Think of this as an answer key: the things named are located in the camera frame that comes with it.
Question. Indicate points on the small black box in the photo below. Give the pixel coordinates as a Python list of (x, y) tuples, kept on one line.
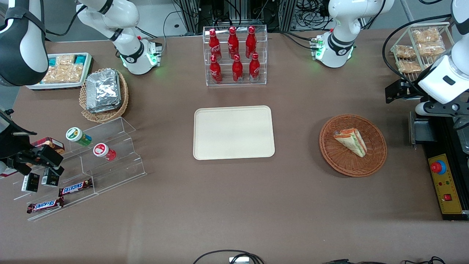
[(50, 179), (30, 182)]

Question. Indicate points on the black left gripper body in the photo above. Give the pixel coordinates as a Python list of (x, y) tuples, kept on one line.
[(411, 92)]

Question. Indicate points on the red rocker switch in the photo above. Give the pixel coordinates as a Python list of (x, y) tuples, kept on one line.
[(447, 197)]

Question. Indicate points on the white rectangular snack tray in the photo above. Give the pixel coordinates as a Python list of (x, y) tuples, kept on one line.
[(55, 87)]

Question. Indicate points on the clear acrylic bottle rack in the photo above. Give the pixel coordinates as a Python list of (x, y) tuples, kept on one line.
[(264, 44)]

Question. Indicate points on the red emergency stop button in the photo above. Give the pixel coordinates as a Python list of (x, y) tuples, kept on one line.
[(437, 167)]

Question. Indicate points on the yellow control panel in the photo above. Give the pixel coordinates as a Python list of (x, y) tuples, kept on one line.
[(449, 183)]

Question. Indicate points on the aluminium frame post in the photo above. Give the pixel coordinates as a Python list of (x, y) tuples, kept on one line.
[(193, 16), (287, 14)]

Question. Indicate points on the red cola bottle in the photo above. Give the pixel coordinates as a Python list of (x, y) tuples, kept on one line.
[(251, 43), (254, 69), (237, 70), (215, 46), (233, 43), (215, 71)]

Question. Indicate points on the red-brown carton box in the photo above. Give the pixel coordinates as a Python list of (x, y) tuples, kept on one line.
[(55, 143)]

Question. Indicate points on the black control box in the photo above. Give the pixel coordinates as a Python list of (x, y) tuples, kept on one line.
[(438, 148)]

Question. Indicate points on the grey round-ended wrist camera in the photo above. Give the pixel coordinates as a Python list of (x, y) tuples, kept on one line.
[(423, 109)]

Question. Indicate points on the grey metal block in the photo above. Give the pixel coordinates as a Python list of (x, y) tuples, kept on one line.
[(421, 128)]

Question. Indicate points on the silver foil pack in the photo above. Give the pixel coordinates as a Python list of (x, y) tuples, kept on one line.
[(103, 88)]

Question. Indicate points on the green cup with white lid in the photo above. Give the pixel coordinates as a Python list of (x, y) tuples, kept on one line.
[(83, 139)]

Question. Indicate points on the teal snack pack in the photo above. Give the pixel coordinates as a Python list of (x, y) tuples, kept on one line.
[(80, 59), (53, 61)]

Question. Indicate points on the Snickers chocolate bar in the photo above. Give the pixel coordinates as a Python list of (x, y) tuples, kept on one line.
[(75, 187), (44, 206)]

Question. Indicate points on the wrapped triangle sandwich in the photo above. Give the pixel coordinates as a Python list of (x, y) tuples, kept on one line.
[(351, 141)]

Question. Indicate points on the light oval wicker basket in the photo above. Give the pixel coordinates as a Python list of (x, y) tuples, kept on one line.
[(106, 117)]

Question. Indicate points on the red cup with white lid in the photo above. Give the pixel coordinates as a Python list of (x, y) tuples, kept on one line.
[(109, 154)]

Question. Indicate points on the clear-wrapped pastry pack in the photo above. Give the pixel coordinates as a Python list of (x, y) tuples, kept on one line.
[(431, 49), (405, 51), (426, 35), (409, 66)]

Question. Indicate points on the beige plastic tray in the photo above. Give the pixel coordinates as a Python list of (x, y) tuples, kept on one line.
[(234, 132)]

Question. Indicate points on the black equipment cabinet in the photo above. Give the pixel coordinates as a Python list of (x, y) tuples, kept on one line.
[(242, 11)]

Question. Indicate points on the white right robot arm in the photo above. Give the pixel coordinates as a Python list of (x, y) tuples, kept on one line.
[(126, 44)]

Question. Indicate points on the clear cracker pack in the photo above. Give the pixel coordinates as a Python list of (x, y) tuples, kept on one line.
[(73, 73), (66, 60), (54, 75)]

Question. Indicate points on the brown round wicker basket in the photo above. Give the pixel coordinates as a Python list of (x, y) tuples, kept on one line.
[(337, 161)]

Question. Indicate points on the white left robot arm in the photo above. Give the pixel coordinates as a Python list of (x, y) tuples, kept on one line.
[(340, 22)]

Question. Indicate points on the clear acrylic stepped stand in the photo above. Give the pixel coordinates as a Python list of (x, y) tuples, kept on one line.
[(121, 172)]

